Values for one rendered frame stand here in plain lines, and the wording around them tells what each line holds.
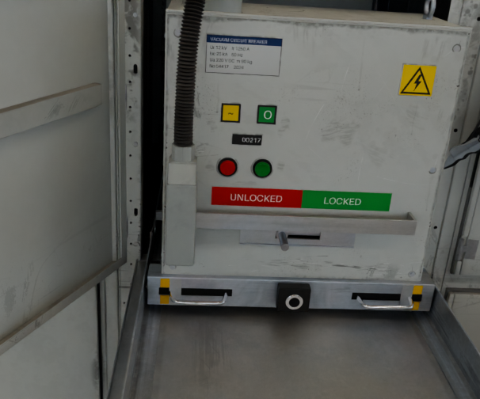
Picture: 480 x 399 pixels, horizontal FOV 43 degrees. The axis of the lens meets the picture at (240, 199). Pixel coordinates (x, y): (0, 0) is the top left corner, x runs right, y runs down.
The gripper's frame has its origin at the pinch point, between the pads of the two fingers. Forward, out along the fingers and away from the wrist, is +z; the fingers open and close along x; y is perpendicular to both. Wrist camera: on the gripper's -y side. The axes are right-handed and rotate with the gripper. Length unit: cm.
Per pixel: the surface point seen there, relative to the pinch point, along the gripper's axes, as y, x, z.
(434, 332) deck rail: 7.4, 9.9, 25.8
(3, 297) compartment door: 66, -36, 47
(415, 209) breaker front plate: 14.7, -2.3, 6.8
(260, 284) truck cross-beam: 30.0, -14.6, 31.2
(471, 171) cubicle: -9.9, -6.4, -1.3
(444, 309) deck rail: 8.6, 9.6, 20.6
